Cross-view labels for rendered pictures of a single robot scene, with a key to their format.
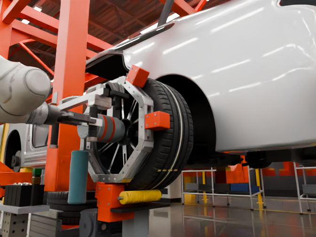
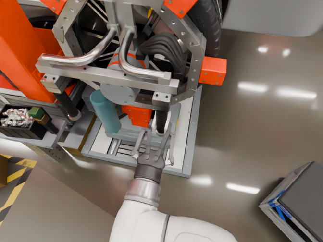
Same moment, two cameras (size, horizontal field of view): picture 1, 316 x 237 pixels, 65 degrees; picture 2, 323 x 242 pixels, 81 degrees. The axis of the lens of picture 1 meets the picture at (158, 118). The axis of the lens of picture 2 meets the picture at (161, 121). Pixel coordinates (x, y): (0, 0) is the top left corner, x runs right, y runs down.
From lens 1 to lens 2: 1.15 m
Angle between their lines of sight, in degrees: 75
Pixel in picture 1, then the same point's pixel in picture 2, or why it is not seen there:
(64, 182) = not seen: hidden behind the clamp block
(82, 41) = not seen: outside the picture
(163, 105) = (217, 41)
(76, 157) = (105, 108)
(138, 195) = not seen: hidden behind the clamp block
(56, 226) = (60, 111)
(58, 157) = (32, 75)
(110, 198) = (147, 118)
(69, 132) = (18, 33)
